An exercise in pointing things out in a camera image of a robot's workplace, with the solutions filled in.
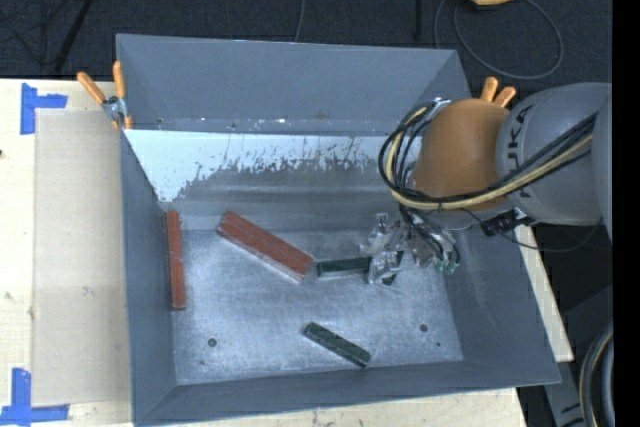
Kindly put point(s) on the narrow red-brown flat block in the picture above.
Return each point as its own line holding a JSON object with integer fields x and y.
{"x": 175, "y": 260}

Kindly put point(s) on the wide red-brown flat block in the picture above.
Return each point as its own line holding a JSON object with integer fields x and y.
{"x": 267, "y": 245}

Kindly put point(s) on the pale flat board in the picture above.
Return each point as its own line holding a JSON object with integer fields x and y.
{"x": 75, "y": 255}

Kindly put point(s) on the black cylinder on white bracket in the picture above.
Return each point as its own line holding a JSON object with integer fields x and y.
{"x": 500, "y": 224}

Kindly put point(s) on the grey metal bin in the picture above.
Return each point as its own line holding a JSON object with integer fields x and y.
{"x": 300, "y": 315}

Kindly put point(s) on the dark green flat block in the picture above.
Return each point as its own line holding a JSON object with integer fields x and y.
{"x": 344, "y": 267}
{"x": 336, "y": 344}

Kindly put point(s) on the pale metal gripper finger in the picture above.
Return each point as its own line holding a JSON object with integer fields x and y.
{"x": 384, "y": 268}
{"x": 382, "y": 235}

